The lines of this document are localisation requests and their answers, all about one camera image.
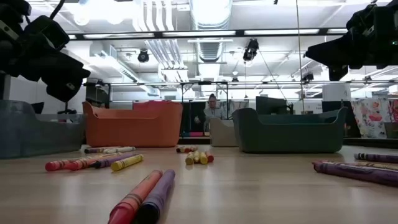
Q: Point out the red orange crayon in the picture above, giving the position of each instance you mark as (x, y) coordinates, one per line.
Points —
(210, 157)

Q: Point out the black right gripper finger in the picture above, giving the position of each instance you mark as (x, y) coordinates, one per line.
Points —
(329, 53)

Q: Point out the white plastic bin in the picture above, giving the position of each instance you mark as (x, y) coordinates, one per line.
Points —
(222, 133)

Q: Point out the clear grey plastic bin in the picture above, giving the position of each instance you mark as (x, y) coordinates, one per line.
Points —
(37, 137)

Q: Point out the orange plastic bin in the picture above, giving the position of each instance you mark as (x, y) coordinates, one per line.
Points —
(133, 130)

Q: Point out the teal plastic bin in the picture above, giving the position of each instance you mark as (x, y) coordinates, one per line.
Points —
(286, 137)

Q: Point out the floral cloth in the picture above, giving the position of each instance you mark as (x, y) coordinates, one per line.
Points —
(370, 118)

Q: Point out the black light bar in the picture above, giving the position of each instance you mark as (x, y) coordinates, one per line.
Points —
(158, 35)

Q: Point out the white crayon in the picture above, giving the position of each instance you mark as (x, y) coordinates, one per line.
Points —
(121, 149)

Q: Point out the black ceiling spotlight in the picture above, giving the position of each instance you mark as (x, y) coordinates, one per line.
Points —
(250, 49)
(143, 56)
(308, 77)

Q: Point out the red plastic bin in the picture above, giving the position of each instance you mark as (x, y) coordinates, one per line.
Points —
(149, 105)

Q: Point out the black monitor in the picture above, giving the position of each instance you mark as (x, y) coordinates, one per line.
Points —
(270, 105)

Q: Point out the person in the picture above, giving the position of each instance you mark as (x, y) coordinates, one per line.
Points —
(213, 113)

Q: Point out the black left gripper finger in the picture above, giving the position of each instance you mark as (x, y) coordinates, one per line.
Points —
(68, 70)

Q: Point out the silver air duct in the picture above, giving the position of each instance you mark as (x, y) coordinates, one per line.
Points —
(211, 46)

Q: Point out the colourful foam blocks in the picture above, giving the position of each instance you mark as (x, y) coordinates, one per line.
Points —
(196, 134)

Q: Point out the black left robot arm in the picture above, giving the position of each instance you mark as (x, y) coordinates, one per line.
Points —
(14, 6)

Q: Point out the black aluminium table frame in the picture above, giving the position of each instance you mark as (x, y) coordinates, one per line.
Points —
(192, 140)

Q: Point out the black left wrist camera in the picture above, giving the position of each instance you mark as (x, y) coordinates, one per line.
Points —
(49, 32)

